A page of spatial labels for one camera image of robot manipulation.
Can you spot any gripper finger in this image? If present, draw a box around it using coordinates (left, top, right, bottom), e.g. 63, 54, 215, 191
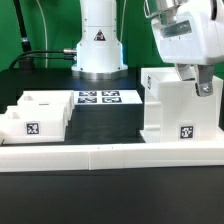
195, 65, 214, 97
175, 64, 195, 81

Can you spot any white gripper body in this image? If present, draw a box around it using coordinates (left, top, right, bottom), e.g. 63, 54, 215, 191
144, 0, 224, 65

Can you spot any white drawer cabinet box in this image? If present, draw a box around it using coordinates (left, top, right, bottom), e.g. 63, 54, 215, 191
141, 67, 223, 143

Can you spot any white drawer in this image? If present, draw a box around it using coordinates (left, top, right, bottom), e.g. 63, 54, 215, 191
17, 90, 74, 117
0, 105, 68, 144

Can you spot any white front drawer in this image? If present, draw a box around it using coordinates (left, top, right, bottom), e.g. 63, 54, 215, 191
0, 105, 68, 144

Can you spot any white marker tag plate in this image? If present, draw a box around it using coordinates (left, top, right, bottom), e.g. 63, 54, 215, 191
74, 90, 142, 105

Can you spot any black pole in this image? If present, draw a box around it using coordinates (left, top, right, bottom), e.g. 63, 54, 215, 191
13, 0, 31, 52

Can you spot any white U-shaped fence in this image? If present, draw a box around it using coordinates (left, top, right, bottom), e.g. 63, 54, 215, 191
0, 132, 224, 172

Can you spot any black cable with connector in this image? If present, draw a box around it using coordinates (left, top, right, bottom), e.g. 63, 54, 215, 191
8, 48, 78, 70

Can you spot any white cable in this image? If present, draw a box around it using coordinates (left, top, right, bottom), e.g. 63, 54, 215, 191
35, 0, 49, 60

